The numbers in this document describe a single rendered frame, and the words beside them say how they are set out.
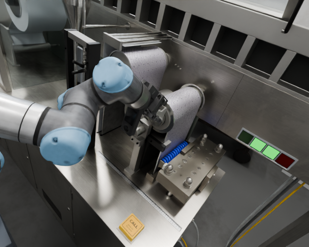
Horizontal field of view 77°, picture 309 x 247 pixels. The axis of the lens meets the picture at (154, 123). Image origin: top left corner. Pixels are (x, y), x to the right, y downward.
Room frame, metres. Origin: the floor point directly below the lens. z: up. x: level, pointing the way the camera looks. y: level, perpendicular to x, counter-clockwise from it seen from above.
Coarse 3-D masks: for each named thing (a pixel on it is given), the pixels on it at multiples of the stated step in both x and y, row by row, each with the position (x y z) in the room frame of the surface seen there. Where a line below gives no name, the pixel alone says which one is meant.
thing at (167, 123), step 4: (200, 96) 0.83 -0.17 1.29; (160, 108) 0.62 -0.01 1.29; (168, 112) 0.61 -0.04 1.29; (168, 116) 0.60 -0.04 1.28; (168, 120) 0.60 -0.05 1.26; (164, 124) 0.61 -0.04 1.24; (168, 124) 0.60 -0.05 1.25; (156, 128) 0.62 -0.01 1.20; (160, 128) 0.61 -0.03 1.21; (164, 128) 0.60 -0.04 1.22
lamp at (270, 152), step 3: (267, 147) 0.71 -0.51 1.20; (270, 147) 0.71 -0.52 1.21; (264, 150) 0.71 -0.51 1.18; (267, 150) 0.71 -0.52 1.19; (270, 150) 0.70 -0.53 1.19; (273, 150) 0.70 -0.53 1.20; (276, 150) 0.69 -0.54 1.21; (264, 153) 0.71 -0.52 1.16; (267, 153) 0.70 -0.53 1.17; (270, 153) 0.70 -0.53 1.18; (273, 153) 0.69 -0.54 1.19; (276, 153) 0.69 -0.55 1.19; (270, 156) 0.69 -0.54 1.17; (273, 156) 0.69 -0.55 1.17
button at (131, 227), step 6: (132, 216) 0.38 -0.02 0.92; (126, 222) 0.35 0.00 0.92; (132, 222) 0.36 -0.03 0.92; (138, 222) 0.37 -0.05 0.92; (120, 228) 0.33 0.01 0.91; (126, 228) 0.33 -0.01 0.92; (132, 228) 0.34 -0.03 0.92; (138, 228) 0.35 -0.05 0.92; (126, 234) 0.32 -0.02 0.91; (132, 234) 0.32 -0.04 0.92; (132, 240) 0.31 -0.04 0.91
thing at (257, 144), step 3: (255, 138) 0.74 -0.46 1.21; (255, 141) 0.74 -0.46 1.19; (258, 141) 0.73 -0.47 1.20; (261, 141) 0.73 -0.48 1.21; (252, 144) 0.74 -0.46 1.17; (255, 144) 0.73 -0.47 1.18; (258, 144) 0.73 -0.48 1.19; (261, 144) 0.72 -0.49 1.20; (264, 144) 0.72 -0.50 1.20; (255, 147) 0.73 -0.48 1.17; (258, 147) 0.72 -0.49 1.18; (261, 147) 0.72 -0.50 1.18; (258, 150) 0.72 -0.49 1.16
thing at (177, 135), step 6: (192, 120) 0.79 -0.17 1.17; (180, 126) 0.69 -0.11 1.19; (186, 126) 0.76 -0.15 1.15; (168, 132) 0.61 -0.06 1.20; (174, 132) 0.65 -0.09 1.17; (180, 132) 0.72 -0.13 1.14; (186, 132) 0.79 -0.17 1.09; (168, 138) 0.62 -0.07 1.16; (174, 138) 0.68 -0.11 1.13; (180, 138) 0.75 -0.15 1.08; (174, 144) 0.70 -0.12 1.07; (168, 150) 0.67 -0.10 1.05; (162, 156) 0.63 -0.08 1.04
